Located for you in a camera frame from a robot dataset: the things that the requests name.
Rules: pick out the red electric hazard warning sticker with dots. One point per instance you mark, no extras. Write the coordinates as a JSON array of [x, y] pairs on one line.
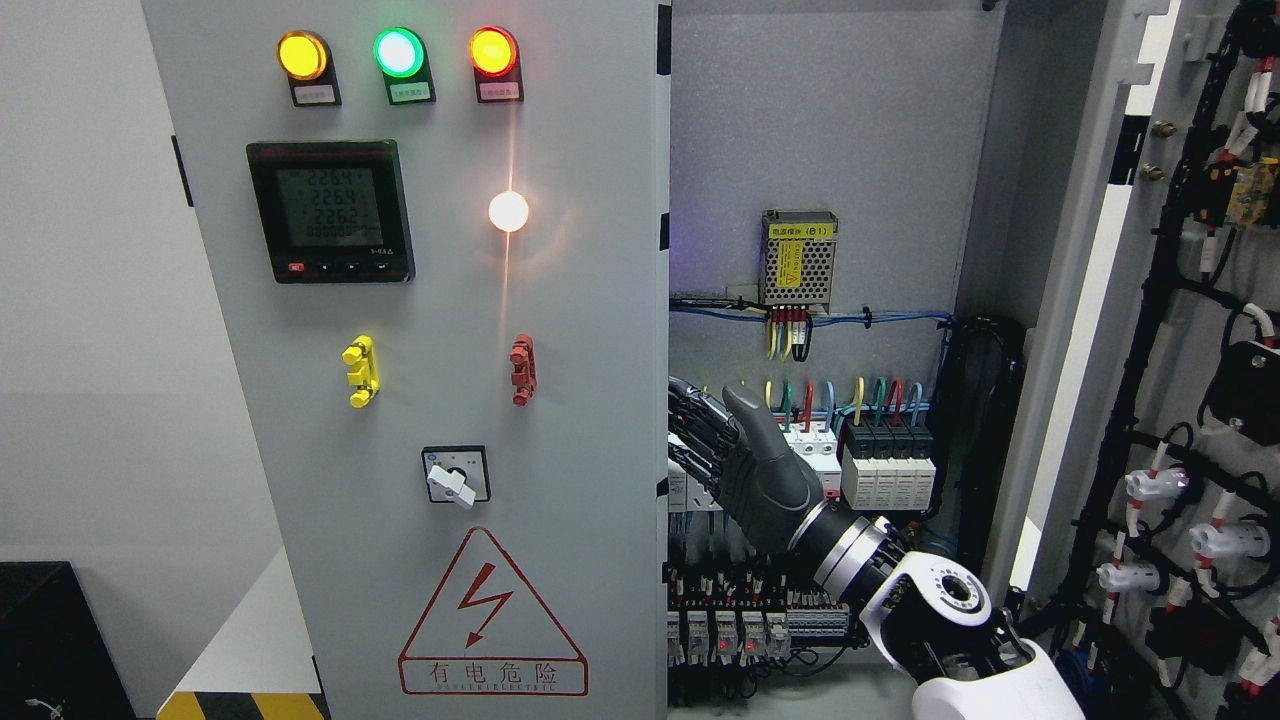
[[486, 630]]

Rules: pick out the grey robotic right hand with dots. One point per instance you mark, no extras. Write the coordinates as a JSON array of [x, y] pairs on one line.
[[734, 448]]

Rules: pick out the grey cabinet door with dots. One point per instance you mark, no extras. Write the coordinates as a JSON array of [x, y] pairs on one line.
[[1131, 160], [534, 203]]

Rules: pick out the white rotary selector switch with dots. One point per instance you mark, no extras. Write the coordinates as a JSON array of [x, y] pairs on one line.
[[456, 474]]

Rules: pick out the black white surge protector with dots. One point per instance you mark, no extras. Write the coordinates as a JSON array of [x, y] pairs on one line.
[[886, 468]]

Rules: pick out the relay and terminal row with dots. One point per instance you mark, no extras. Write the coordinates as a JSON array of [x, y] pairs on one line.
[[746, 614]]

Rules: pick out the perforated metal power supply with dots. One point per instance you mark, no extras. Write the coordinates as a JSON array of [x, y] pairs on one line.
[[798, 257]]

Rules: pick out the black digital power meter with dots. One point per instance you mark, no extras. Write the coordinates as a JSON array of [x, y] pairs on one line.
[[333, 212]]

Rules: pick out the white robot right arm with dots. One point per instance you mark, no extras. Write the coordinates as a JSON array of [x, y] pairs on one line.
[[933, 620]]

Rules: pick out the red terminal connector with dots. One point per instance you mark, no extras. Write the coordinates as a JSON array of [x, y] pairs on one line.
[[523, 373]]

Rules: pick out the white din rail socket breakers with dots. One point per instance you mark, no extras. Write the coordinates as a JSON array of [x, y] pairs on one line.
[[816, 447]]

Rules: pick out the red indicator lamp left door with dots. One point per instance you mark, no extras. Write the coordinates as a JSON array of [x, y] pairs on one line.
[[493, 51]]

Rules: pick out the yellow terminal connector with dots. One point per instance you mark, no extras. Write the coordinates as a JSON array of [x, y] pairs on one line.
[[362, 373]]

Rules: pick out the green indicator lamp left door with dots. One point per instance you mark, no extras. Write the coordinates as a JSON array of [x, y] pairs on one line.
[[399, 52]]

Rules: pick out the yellow indicator lamp left door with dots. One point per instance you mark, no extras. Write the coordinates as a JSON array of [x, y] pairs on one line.
[[302, 55]]

